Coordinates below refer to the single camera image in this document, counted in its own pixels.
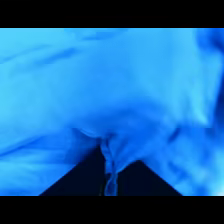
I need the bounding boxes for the blue long-sleeved shirt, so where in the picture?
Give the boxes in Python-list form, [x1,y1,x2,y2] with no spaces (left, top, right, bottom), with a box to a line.
[0,28,224,197]

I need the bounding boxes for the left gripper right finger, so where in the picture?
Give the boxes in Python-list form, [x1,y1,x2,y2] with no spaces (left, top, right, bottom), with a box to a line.
[116,160,183,197]

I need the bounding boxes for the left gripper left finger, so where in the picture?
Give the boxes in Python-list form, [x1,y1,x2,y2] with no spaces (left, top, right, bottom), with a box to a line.
[39,145,107,197]

